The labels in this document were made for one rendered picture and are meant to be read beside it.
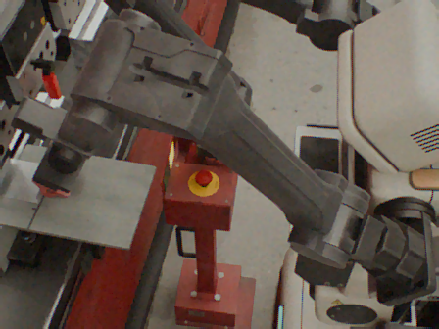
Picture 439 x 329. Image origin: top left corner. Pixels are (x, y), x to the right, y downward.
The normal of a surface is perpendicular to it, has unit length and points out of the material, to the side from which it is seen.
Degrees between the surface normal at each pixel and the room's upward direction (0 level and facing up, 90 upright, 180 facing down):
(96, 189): 0
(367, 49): 42
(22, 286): 0
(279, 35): 0
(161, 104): 21
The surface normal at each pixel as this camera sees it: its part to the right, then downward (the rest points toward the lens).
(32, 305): 0.00, -0.58
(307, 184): 0.78, 0.20
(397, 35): -0.67, -0.50
